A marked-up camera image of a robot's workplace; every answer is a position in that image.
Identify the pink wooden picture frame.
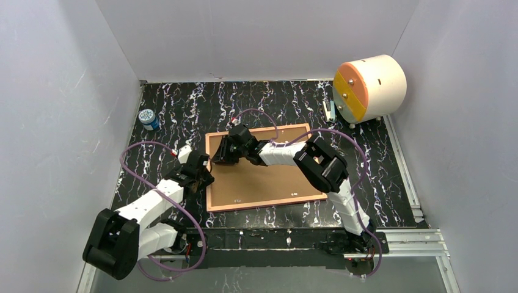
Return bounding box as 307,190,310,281
205,123,327,212

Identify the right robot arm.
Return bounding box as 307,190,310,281
213,124,382,252

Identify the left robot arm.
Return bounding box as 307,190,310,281
82,146,214,280

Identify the blue lidded small jar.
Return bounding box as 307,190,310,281
137,109,160,131

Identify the white cylindrical drawer unit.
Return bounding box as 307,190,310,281
332,54,407,128

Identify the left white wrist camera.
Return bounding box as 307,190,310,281
171,145,193,164

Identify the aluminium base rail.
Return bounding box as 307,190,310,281
78,228,460,292

